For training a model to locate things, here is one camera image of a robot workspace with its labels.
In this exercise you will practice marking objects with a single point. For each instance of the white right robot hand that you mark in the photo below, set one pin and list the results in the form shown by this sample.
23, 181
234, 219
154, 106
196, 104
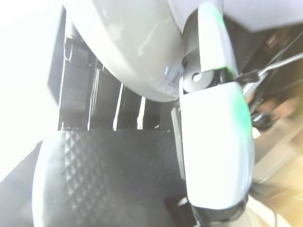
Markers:
106, 175

